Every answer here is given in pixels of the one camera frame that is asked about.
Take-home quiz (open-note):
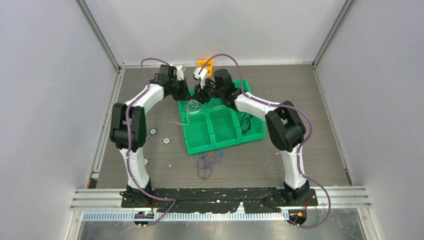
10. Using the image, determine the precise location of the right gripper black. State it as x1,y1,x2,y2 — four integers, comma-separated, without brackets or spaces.
191,77,224,105

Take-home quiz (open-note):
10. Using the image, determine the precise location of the black cable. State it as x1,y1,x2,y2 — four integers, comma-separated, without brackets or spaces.
239,112,253,134

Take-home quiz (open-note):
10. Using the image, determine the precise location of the coloured cable bundle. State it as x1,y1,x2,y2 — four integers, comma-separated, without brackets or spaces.
192,145,224,181

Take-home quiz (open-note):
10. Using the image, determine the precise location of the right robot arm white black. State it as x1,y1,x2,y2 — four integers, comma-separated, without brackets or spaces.
192,67,310,205

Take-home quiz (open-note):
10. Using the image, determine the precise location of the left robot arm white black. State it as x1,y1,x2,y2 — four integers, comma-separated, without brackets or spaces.
109,64,191,207

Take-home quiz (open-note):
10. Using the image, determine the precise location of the orange triangular plastic piece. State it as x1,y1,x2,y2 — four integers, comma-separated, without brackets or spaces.
196,59,214,77

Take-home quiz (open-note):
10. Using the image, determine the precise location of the green plastic bin tray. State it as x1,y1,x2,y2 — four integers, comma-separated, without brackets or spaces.
177,98,267,155

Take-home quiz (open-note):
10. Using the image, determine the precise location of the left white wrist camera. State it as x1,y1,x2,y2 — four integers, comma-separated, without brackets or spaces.
175,64,186,82

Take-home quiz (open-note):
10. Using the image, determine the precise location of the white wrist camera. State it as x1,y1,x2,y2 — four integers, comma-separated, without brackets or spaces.
193,67,209,89
175,64,186,82

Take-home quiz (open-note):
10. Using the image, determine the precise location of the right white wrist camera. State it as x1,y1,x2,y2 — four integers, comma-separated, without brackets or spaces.
193,67,209,89

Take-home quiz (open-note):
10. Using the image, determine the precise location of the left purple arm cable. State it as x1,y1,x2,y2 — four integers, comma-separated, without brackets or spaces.
125,57,176,228

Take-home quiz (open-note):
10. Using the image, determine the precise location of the perforated metal rail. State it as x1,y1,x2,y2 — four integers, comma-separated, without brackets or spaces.
82,209,289,222

